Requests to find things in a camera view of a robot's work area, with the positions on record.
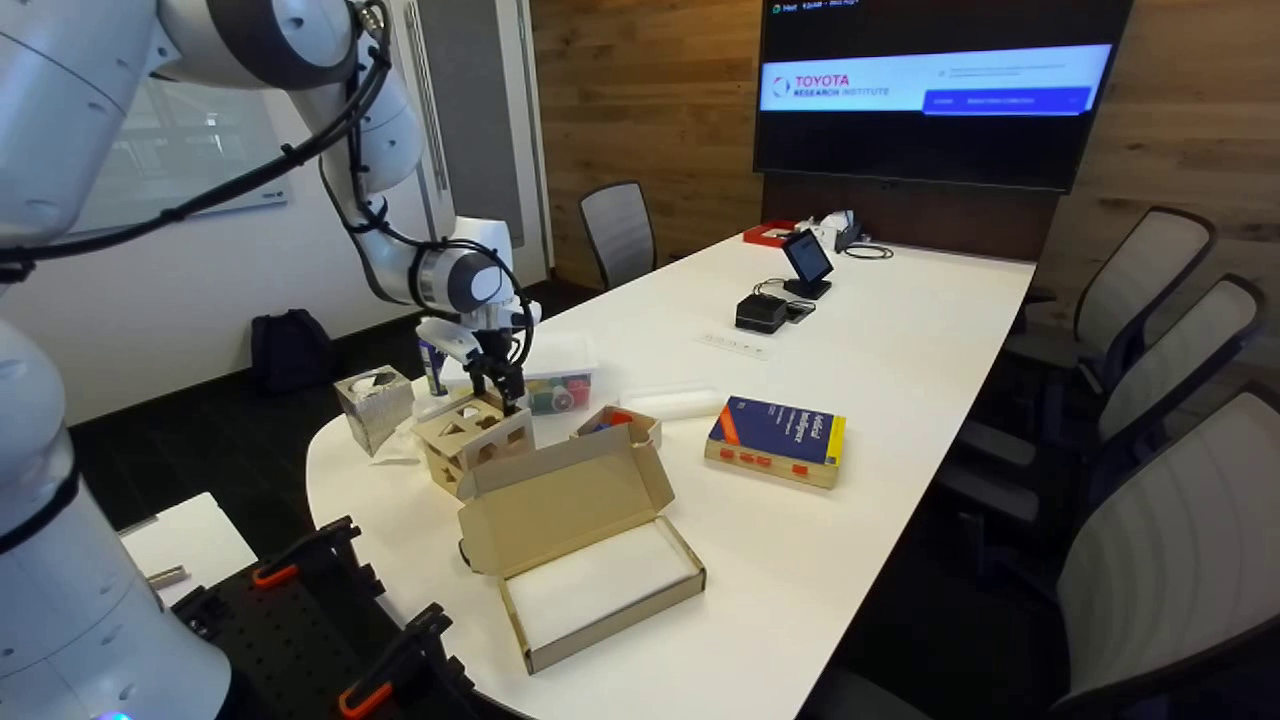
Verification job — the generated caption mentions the glass whiteboard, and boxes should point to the glass whiteboard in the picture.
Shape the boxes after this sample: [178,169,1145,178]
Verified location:
[74,74,297,234]

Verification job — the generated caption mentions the grey mesh office chair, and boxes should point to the grey mesh office chair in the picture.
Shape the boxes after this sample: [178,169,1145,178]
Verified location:
[1017,205,1220,392]
[817,384,1280,720]
[953,271,1266,534]
[575,178,658,292]

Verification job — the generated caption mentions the open cardboard box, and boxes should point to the open cardboard box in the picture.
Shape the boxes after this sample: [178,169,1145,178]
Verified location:
[451,423,712,681]

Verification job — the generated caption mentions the small wooden tray with blocks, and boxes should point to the small wooden tray with blocks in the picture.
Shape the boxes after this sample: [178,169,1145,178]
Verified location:
[573,398,665,452]

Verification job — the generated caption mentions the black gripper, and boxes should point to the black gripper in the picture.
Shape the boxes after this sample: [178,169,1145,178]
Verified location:
[451,319,537,410]

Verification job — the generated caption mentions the black conference device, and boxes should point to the black conference device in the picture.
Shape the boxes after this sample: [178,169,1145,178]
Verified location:
[730,287,801,339]

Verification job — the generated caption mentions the black backpack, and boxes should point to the black backpack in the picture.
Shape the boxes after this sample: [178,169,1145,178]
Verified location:
[249,304,340,398]

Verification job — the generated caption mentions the white small device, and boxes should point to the white small device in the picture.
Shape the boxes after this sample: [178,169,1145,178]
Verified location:
[806,205,863,259]

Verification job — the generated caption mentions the clear plastic container white lid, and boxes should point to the clear plastic container white lid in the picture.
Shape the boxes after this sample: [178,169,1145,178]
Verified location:
[521,330,606,421]

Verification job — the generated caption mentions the grey table cable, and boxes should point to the grey table cable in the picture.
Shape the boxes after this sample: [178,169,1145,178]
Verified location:
[839,230,898,266]

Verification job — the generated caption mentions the wooden lid with shape holes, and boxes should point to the wooden lid with shape holes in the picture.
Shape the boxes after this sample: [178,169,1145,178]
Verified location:
[407,386,537,467]

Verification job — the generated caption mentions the black tablet on stand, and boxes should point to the black tablet on stand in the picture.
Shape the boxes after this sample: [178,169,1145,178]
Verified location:
[774,224,839,304]

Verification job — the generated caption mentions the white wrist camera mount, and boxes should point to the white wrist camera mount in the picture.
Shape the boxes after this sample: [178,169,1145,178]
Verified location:
[413,312,487,364]

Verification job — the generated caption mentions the red flat box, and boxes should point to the red flat box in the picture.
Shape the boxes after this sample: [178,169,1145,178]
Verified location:
[738,215,801,251]

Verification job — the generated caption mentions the black clamp orange handle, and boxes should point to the black clamp orange handle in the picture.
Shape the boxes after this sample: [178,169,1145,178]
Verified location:
[330,600,458,720]
[249,512,362,600]

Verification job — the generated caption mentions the blue book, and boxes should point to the blue book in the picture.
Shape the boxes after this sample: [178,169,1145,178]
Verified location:
[701,392,853,493]

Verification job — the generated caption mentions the grey tissue box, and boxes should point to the grey tissue box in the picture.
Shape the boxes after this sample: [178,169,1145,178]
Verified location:
[327,361,418,459]

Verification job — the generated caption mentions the wall television screen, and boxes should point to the wall television screen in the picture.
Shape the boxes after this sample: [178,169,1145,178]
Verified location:
[751,0,1140,196]

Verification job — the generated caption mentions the black mounting board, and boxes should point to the black mounting board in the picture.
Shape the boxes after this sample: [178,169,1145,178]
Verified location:
[169,534,530,720]

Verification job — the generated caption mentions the wooden shape sorter box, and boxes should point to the wooden shape sorter box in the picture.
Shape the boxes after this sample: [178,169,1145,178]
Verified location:
[407,386,539,503]

